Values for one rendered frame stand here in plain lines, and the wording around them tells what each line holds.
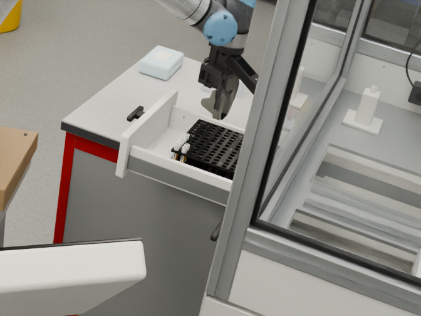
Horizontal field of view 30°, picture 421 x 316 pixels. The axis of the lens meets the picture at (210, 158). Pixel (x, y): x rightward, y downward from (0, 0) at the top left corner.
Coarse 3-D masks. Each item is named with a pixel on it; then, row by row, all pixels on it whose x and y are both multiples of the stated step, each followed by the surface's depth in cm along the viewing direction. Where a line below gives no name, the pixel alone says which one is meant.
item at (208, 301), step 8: (208, 296) 127; (208, 304) 127; (216, 304) 126; (224, 304) 126; (232, 304) 126; (200, 312) 128; (208, 312) 127; (216, 312) 127; (224, 312) 126; (232, 312) 126; (240, 312) 125; (248, 312) 125
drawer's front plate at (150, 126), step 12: (168, 96) 187; (156, 108) 181; (168, 108) 189; (144, 120) 175; (156, 120) 183; (168, 120) 192; (132, 132) 169; (144, 132) 177; (156, 132) 186; (120, 144) 169; (132, 144) 172; (144, 144) 180; (120, 156) 170; (120, 168) 172
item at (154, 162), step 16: (176, 112) 191; (192, 112) 190; (176, 128) 193; (240, 128) 188; (160, 144) 186; (128, 160) 172; (144, 160) 171; (160, 160) 169; (144, 176) 173; (160, 176) 171; (176, 176) 170; (192, 176) 168; (208, 176) 167; (192, 192) 170; (208, 192) 169; (224, 192) 167
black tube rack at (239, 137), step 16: (208, 128) 184; (224, 128) 185; (192, 144) 176; (208, 144) 178; (224, 144) 178; (240, 144) 181; (192, 160) 176; (208, 160) 171; (224, 160) 172; (224, 176) 172
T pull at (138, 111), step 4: (136, 108) 182; (140, 108) 183; (132, 112) 180; (136, 112) 181; (140, 112) 181; (144, 112) 182; (128, 116) 179; (132, 116) 179; (136, 116) 180; (140, 116) 180; (128, 120) 179; (132, 120) 180
